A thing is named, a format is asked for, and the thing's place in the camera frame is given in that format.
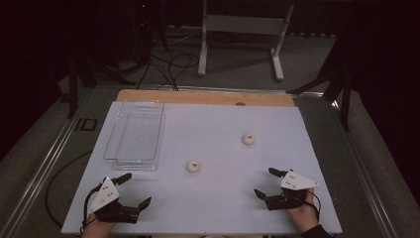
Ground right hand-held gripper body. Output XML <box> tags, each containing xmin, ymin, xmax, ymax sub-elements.
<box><xmin>264</xmin><ymin>170</ymin><xmax>321</xmax><ymax>212</ymax></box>

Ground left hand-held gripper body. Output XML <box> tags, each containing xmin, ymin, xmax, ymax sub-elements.
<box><xmin>88</xmin><ymin>177</ymin><xmax>142</xmax><ymax>224</ymax></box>

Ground clear plastic container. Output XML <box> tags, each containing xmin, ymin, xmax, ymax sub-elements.
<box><xmin>103</xmin><ymin>99</ymin><xmax>165</xmax><ymax>172</ymax></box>

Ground person's right hand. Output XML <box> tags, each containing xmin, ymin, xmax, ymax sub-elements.
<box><xmin>286</xmin><ymin>187</ymin><xmax>320</xmax><ymax>234</ymax></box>

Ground person's left hand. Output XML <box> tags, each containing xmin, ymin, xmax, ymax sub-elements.
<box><xmin>80</xmin><ymin>213</ymin><xmax>117</xmax><ymax>238</ymax></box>

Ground white table mat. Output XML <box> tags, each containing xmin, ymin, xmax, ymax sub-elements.
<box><xmin>60</xmin><ymin>100</ymin><xmax>344</xmax><ymax>236</ymax></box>

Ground black stand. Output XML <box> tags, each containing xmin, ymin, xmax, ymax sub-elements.
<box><xmin>66</xmin><ymin>54</ymin><xmax>137</xmax><ymax>120</ymax></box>
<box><xmin>285</xmin><ymin>31</ymin><xmax>354</xmax><ymax>132</ymax></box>

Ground white metal stand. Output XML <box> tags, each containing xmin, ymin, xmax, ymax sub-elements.
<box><xmin>197</xmin><ymin>0</ymin><xmax>296</xmax><ymax>82</ymax></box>

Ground right hand-held gripper cable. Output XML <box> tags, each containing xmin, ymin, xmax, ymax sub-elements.
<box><xmin>306</xmin><ymin>190</ymin><xmax>322</xmax><ymax>222</ymax></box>

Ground black floor cable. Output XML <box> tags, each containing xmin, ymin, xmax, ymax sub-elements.
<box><xmin>45</xmin><ymin>150</ymin><xmax>94</xmax><ymax>229</ymax></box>

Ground black rectangular floor bracket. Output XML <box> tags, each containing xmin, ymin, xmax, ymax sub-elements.
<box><xmin>74</xmin><ymin>117</ymin><xmax>99</xmax><ymax>132</ymax></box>

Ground aluminium floor rail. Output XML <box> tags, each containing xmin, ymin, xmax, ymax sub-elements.
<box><xmin>330</xmin><ymin>98</ymin><xmax>402</xmax><ymax>238</ymax></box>
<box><xmin>0</xmin><ymin>88</ymin><xmax>95</xmax><ymax>238</ymax></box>

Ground black floor cables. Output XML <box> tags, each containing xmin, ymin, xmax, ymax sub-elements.
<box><xmin>135</xmin><ymin>49</ymin><xmax>201</xmax><ymax>92</ymax></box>

